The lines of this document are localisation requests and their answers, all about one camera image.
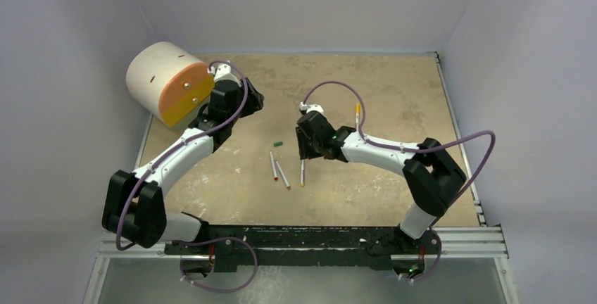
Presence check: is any white pen orange tip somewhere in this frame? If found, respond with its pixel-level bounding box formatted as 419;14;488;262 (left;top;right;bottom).
300;160;306;186

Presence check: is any white pen yellow tip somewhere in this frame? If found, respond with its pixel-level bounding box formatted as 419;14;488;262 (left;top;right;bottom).
355;111;360;130

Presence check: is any white pen grey tip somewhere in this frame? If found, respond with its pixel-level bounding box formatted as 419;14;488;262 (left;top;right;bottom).
274;160;291;190

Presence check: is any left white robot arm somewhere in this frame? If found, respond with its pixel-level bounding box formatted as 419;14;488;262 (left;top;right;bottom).
101;78;264;254

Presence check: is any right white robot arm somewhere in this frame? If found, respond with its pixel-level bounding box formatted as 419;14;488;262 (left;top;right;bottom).
295;110;467;253

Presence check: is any white pen red tip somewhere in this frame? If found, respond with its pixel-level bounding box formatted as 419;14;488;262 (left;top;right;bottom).
269;151;279;181

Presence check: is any round cream drawer cabinet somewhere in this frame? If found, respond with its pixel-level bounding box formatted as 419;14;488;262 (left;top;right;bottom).
125;42;215;130

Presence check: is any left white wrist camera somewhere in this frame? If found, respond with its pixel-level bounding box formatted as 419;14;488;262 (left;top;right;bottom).
208;61;241;87

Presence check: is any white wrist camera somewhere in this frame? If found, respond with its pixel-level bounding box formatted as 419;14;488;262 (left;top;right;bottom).
208;61;241;87
298;102;324;115

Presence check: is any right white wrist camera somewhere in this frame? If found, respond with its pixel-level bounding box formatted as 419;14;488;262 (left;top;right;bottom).
298;102;324;115

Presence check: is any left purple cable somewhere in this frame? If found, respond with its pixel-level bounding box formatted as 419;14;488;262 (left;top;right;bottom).
115;61;258;293

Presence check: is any purple cable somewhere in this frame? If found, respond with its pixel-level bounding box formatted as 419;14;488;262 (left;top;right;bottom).
302;80;496;284
115;61;258;293

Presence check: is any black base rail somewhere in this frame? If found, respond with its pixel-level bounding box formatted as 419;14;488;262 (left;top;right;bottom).
165;224;441;276

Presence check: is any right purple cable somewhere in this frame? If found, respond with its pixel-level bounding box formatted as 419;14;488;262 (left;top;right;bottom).
302;80;496;284

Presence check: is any aluminium frame rail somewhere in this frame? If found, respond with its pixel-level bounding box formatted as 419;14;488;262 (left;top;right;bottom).
84;224;519;303

